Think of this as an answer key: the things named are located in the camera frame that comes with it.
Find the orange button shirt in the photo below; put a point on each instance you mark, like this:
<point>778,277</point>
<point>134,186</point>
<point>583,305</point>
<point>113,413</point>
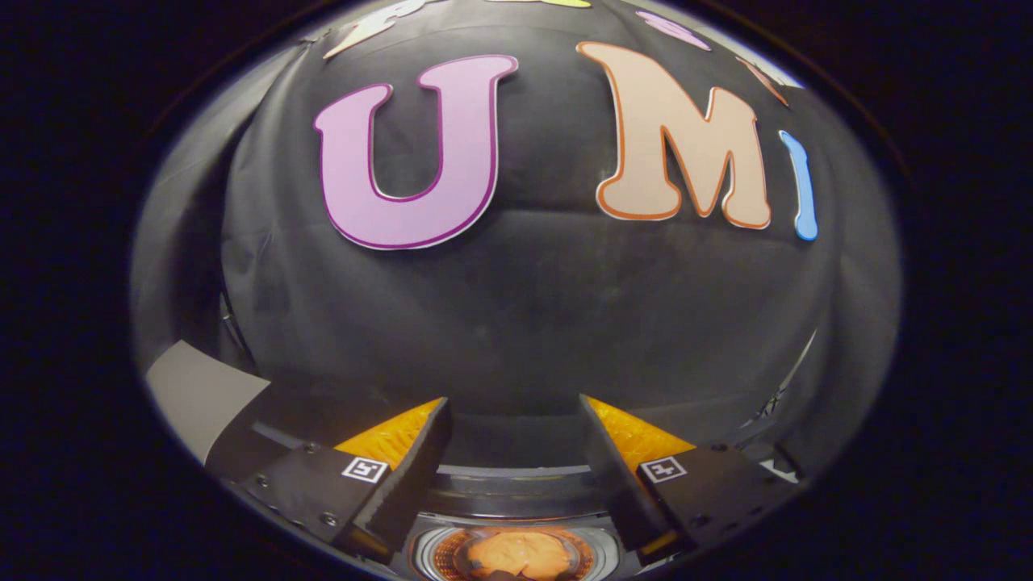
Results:
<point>516,555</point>

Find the thin white stand pole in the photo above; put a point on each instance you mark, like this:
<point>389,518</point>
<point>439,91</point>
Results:
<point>787,375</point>

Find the black backdrop cloth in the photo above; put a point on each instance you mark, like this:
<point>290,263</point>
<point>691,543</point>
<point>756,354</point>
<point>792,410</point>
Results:
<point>524,323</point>

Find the beige cabinet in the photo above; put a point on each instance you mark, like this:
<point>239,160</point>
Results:
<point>198,387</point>

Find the grey washing machine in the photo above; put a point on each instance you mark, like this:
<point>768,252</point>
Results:
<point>500,470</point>

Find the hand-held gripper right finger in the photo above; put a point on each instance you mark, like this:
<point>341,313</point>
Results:
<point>613,476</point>

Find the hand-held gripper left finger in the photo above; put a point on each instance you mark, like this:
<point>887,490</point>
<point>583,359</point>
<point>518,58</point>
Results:
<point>416,476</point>

